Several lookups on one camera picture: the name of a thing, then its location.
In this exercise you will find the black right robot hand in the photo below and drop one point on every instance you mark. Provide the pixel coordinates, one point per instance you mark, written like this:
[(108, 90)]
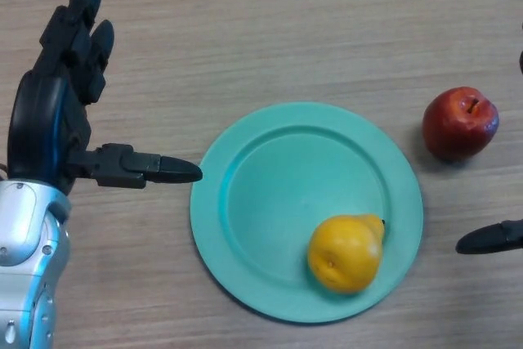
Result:
[(486, 240)]

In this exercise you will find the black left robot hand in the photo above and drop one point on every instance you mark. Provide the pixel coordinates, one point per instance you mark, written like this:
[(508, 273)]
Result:
[(41, 128)]

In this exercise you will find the yellow pear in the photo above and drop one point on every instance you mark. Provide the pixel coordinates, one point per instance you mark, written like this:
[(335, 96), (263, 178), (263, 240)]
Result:
[(347, 255)]

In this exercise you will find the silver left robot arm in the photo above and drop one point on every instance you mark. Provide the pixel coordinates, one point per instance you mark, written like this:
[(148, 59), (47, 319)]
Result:
[(28, 251)]

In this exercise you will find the green round plate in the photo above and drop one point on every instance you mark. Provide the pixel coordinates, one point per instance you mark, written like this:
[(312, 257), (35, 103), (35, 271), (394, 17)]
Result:
[(265, 222)]

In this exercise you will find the red apple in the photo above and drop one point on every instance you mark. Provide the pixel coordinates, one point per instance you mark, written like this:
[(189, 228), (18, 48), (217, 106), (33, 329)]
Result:
[(457, 128)]

